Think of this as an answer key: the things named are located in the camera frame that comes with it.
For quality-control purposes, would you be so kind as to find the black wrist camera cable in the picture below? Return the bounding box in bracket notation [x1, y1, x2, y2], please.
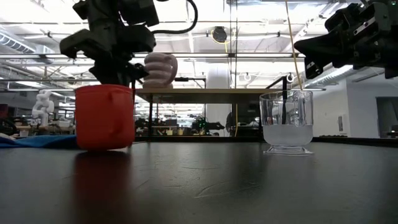
[151, 0, 199, 35]

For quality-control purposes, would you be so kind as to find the white wall box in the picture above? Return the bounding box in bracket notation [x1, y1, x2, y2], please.
[337, 113, 346, 135]

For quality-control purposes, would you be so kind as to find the pink ribbed mug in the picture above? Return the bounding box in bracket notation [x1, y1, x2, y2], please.
[142, 52, 179, 90]

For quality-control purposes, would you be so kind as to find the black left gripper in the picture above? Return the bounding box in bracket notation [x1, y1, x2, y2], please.
[59, 21, 157, 86]

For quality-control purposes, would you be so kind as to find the wooden shelf black frame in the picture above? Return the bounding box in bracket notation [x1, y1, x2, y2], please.
[132, 75, 289, 146]

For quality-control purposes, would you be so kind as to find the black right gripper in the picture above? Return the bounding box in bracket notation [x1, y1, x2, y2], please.
[294, 0, 398, 80]

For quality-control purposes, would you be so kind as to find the red plastic mug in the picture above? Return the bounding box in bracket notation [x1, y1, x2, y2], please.
[74, 83, 136, 152]

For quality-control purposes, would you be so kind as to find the black aluminium table frame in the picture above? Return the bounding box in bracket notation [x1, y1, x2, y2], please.
[229, 0, 398, 148]

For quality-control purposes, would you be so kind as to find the ceiling cable reel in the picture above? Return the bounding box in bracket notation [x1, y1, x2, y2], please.
[210, 26, 229, 45]

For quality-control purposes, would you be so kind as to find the clear glass mug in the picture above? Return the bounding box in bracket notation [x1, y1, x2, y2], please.
[259, 90, 315, 156]

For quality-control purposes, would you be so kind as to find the blue cloth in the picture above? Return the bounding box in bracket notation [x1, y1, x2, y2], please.
[0, 134, 78, 149]

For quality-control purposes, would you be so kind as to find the yellow hanging cable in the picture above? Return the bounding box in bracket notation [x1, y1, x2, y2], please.
[285, 0, 304, 91]
[234, 103, 240, 138]

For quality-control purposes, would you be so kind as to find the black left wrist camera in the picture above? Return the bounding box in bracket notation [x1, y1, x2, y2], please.
[119, 0, 160, 28]

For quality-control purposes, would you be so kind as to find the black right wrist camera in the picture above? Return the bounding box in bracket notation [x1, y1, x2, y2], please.
[324, 2, 371, 35]

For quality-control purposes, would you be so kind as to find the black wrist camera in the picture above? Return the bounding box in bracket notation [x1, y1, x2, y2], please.
[324, 2, 371, 35]
[119, 0, 160, 28]

